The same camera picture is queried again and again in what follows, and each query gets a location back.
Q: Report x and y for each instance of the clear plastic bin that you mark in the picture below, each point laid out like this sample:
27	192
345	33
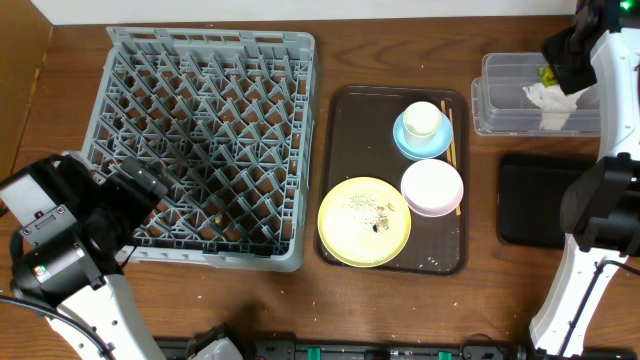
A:
501	108

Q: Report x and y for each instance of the white paper napkin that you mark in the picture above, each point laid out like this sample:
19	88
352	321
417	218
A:
555	105

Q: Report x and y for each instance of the grey plastic dish rack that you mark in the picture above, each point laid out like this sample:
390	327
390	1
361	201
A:
229	116

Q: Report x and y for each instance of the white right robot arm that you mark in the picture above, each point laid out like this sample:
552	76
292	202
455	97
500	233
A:
599	212

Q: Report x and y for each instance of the wooden chopstick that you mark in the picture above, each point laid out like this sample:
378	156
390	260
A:
446	133
453	155

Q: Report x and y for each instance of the yellow green snack wrapper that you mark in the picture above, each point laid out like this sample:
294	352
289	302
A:
546	76

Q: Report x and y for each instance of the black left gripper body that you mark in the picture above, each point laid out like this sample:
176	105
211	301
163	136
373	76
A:
129	185

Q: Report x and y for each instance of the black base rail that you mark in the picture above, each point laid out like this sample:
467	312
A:
287	346

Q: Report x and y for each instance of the light blue saucer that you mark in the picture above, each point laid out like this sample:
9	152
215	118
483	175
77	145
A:
431	150

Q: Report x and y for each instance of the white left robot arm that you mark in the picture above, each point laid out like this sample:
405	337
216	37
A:
64	263

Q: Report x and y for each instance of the pink bowl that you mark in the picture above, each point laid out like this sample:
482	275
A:
432	188

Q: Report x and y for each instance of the yellow plate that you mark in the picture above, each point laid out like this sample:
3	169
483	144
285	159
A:
364	222

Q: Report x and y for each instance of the dark brown tray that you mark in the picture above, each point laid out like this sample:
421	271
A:
360	143

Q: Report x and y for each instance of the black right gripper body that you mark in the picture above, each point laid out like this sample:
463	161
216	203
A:
570	57

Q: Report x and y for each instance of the black bin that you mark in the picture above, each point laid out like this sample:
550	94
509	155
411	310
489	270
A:
530	189

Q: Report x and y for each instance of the cream white cup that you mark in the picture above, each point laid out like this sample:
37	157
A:
421	121

